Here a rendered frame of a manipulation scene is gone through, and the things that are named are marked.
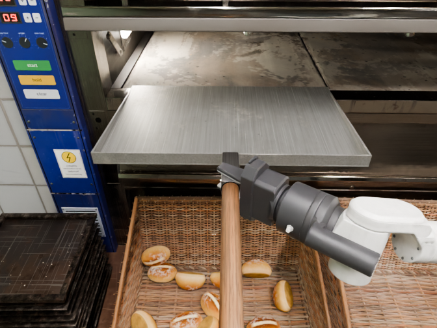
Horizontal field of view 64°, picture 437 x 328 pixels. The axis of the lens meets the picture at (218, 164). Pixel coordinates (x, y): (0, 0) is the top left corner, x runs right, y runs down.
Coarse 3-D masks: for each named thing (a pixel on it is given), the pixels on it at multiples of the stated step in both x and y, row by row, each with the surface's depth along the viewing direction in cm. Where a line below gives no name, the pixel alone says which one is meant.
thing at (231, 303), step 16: (224, 192) 59; (224, 208) 56; (224, 224) 53; (224, 240) 51; (240, 240) 52; (224, 256) 48; (240, 256) 49; (224, 272) 46; (240, 272) 47; (224, 288) 44; (240, 288) 45; (224, 304) 43; (240, 304) 43; (224, 320) 41; (240, 320) 41
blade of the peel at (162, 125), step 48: (144, 96) 93; (192, 96) 93; (240, 96) 93; (288, 96) 93; (96, 144) 71; (144, 144) 75; (192, 144) 75; (240, 144) 75; (288, 144) 75; (336, 144) 75
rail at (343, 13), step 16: (64, 16) 67; (80, 16) 67; (96, 16) 67; (112, 16) 67; (128, 16) 67; (144, 16) 67; (160, 16) 67; (176, 16) 67; (192, 16) 67; (208, 16) 67; (224, 16) 67; (240, 16) 67; (256, 16) 67; (272, 16) 67; (288, 16) 66; (304, 16) 66; (320, 16) 66; (336, 16) 66; (352, 16) 66; (368, 16) 66; (384, 16) 66; (400, 16) 66; (416, 16) 66; (432, 16) 66
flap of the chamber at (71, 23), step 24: (72, 24) 68; (96, 24) 68; (120, 24) 68; (144, 24) 68; (168, 24) 68; (192, 24) 67; (216, 24) 67; (240, 24) 67; (264, 24) 67; (288, 24) 67; (312, 24) 67; (336, 24) 67; (360, 24) 67; (384, 24) 67; (408, 24) 67; (432, 24) 67
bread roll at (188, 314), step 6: (186, 312) 102; (192, 312) 102; (174, 318) 101; (180, 318) 100; (186, 318) 100; (192, 318) 100; (198, 318) 101; (174, 324) 100; (180, 324) 99; (186, 324) 99; (192, 324) 100; (198, 324) 101
